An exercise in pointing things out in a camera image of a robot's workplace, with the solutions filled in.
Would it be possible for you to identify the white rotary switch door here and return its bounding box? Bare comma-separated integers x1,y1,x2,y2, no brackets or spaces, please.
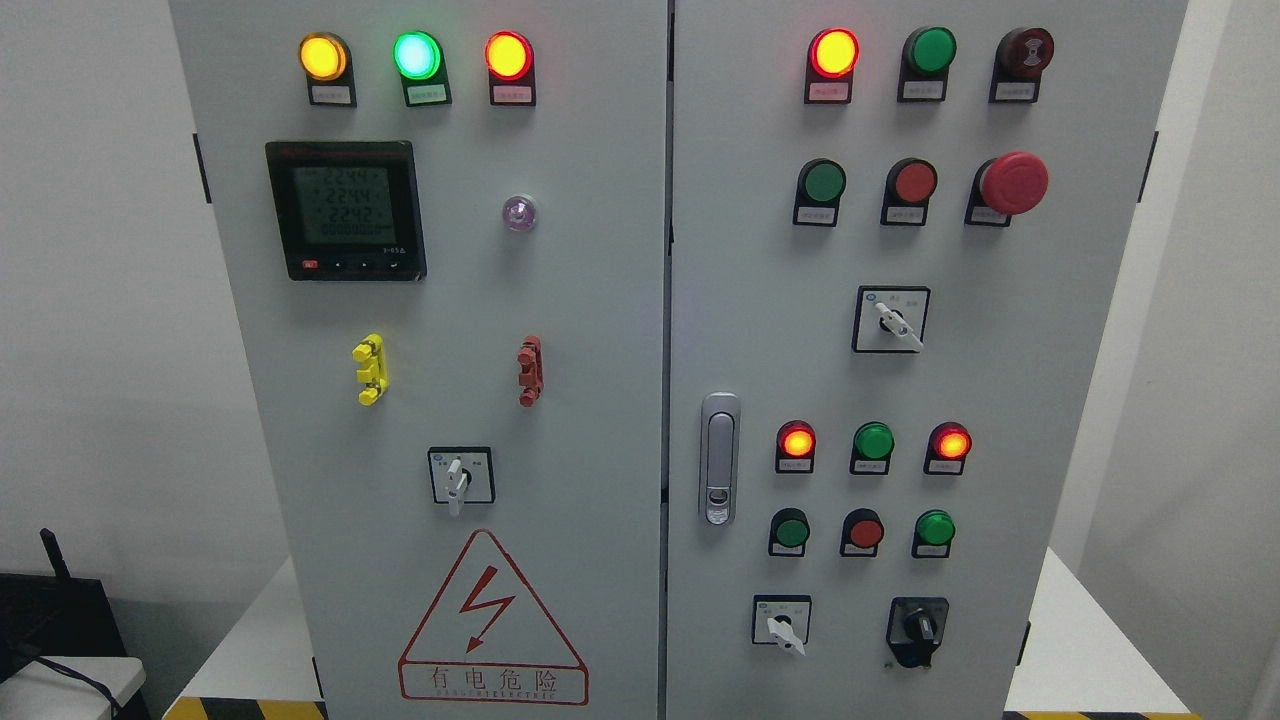
426,446,497,518

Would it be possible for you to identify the green lit indicator light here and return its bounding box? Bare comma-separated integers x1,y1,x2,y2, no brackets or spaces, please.
393,29,452,108

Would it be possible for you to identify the yellow indicator light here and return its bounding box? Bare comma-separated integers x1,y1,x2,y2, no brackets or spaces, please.
298,32,357,108

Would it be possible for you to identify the red terminal clip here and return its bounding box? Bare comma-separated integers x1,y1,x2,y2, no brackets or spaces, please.
516,334,544,407

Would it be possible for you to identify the red lit indicator lower left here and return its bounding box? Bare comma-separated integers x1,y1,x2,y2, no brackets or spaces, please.
774,420,817,474

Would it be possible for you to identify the clear small lamp bulb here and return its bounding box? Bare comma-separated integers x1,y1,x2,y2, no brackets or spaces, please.
500,193,538,233

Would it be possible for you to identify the green push button lower left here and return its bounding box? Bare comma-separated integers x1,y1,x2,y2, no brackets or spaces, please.
768,507,812,557

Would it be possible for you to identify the green push button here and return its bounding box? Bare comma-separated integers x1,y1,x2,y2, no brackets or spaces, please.
911,509,957,559
768,507,812,557
792,158,847,227

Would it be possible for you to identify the grey left cabinet door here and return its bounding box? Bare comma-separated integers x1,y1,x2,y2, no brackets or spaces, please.
170,1,668,719

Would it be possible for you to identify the grey cabinet door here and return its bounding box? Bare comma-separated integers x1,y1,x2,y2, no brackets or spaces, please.
170,1,668,719
666,1,1187,719

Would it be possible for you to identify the green indicator lower middle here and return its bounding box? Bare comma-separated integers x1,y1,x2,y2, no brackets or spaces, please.
849,421,895,477

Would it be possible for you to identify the green push button upper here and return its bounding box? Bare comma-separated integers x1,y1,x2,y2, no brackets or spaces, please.
792,158,847,227

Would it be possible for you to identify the yellow terminal clip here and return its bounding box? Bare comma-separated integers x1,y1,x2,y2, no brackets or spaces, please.
351,333,389,407

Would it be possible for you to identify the red push button lower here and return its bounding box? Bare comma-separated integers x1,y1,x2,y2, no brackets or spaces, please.
838,509,884,557

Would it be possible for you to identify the red push button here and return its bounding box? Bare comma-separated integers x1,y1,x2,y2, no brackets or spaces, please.
838,509,884,557
879,158,938,227

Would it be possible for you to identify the grey right cabinet door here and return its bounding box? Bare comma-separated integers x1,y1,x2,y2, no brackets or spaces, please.
666,1,1187,719

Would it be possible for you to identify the red electric hazard warning sticker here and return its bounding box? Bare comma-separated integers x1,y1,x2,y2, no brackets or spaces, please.
397,529,589,706

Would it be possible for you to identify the red lit indicator lower right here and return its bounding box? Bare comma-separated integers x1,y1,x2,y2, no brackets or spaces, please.
923,421,973,477

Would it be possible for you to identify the red push button upper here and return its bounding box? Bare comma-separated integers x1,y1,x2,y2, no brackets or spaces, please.
879,158,938,227

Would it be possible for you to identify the black digital power meter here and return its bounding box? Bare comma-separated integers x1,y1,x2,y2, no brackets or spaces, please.
265,140,428,282

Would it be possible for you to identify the red lit indicator light left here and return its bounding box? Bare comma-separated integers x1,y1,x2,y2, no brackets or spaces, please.
484,29,536,108

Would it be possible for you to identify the green push button lower right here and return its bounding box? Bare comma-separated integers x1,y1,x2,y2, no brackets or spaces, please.
911,509,957,559

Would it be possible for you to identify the red lit indicator top right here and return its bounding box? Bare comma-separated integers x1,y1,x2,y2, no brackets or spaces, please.
804,27,860,105

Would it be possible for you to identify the red emergency stop button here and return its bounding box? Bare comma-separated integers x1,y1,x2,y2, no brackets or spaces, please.
965,151,1050,228

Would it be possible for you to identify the green indicator top right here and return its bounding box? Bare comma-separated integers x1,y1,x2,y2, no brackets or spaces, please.
897,26,957,102

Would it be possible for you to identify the dark red buzzer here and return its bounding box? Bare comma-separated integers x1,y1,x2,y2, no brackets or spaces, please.
988,27,1055,104

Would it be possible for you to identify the black device with antenna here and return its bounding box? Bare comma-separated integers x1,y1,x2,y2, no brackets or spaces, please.
1,528,129,680

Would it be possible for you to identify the white box bottom left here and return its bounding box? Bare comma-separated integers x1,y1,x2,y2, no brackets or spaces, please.
1,656,146,719

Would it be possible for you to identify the silver door latch handle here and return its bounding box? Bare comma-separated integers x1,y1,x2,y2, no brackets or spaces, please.
699,392,741,527

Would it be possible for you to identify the white rotary switch upper right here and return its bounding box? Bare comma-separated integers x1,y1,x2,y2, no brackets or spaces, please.
851,284,931,354

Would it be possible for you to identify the white rotary switch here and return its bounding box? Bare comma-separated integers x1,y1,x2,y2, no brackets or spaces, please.
751,594,812,657
851,284,931,354

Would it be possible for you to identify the white rotary switch lower right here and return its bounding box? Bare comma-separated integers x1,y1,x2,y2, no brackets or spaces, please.
751,594,812,657

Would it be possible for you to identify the black selector knob switch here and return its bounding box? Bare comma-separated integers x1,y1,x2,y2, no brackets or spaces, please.
884,596,950,667

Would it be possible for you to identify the black cable bottom left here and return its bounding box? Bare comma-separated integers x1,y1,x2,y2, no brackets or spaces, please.
0,641,125,720

